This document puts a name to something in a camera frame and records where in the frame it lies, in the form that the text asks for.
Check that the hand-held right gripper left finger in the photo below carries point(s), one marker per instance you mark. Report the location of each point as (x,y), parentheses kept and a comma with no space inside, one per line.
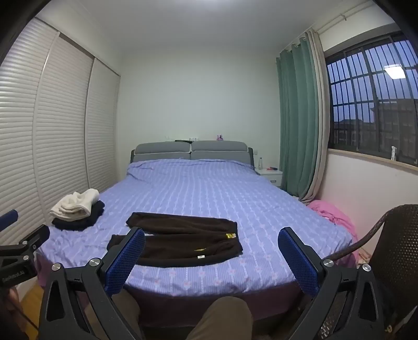
(125,258)

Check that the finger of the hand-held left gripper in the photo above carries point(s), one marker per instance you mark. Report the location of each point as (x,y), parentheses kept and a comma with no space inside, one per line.
(36,238)
(9,217)

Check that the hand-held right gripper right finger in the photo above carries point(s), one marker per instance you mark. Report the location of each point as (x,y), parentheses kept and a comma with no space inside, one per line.
(298,261)

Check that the dark brown pants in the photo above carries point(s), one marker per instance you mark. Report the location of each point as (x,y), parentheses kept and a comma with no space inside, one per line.
(183,225)

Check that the person's left hand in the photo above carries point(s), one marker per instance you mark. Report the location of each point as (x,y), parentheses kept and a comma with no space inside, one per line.
(13,299)

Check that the folded dark navy garment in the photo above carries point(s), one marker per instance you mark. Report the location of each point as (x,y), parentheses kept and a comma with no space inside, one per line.
(95,213)

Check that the folded white garment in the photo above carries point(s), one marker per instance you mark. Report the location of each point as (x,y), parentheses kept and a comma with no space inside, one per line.
(78,202)

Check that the pink cloth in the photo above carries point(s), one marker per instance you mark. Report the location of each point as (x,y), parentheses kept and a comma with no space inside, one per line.
(333,215)

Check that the white louvred wardrobe door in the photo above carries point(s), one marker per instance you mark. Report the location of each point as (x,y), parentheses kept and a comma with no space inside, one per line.
(62,130)
(103,130)
(16,130)

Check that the white nightstand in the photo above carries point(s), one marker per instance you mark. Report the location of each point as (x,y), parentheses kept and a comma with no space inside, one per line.
(269,176)

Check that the person's right leg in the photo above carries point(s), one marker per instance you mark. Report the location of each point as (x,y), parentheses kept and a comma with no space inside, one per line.
(222,320)

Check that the brown wicker chair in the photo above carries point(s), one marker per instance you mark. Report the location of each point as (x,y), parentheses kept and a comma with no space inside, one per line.
(398,245)

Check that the bed with purple sheet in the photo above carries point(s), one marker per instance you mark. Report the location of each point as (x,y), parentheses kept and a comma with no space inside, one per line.
(212,189)

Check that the wooden windowsill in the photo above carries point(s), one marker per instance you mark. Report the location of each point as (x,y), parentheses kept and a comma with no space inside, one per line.
(369,159)

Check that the flat black item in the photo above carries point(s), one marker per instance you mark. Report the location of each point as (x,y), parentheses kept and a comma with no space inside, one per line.
(183,141)

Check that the green curtain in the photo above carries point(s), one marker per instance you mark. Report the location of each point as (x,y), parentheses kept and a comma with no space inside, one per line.
(297,124)

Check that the grey padded headboard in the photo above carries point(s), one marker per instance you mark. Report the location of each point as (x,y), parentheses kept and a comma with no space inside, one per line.
(215,148)

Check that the small white packet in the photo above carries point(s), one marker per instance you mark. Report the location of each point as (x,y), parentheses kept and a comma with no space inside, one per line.
(393,153)

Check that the beige curtain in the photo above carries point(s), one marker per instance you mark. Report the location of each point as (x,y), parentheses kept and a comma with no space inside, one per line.
(321,114)

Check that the barred window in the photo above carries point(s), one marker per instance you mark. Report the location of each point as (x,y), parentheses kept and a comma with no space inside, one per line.
(369,108)

